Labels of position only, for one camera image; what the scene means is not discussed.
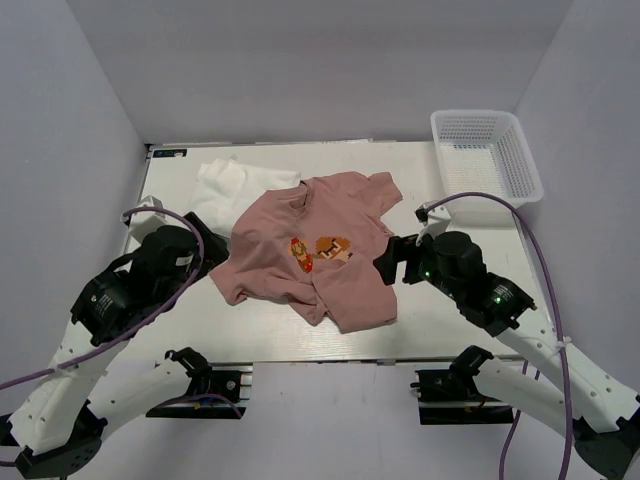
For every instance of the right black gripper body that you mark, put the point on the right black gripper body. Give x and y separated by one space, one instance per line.
428 271

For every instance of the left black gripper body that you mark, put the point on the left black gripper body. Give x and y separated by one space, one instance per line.
171 290

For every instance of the white t-shirt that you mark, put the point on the white t-shirt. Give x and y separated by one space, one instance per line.
225 189

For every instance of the pink printed t-shirt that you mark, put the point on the pink printed t-shirt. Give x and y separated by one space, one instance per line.
313 247

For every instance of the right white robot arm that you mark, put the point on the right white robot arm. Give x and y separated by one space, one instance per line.
581 402

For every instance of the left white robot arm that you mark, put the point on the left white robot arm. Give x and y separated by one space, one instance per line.
60 427

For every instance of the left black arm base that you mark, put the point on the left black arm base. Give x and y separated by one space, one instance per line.
215 391

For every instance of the white plastic mesh basket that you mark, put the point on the white plastic mesh basket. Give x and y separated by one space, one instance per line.
485 151

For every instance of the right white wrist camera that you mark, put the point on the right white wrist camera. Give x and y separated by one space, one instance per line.
434 220

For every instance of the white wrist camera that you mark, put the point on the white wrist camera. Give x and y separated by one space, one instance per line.
141 224
434 220

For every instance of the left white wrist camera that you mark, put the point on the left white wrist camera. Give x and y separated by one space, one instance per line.
141 224

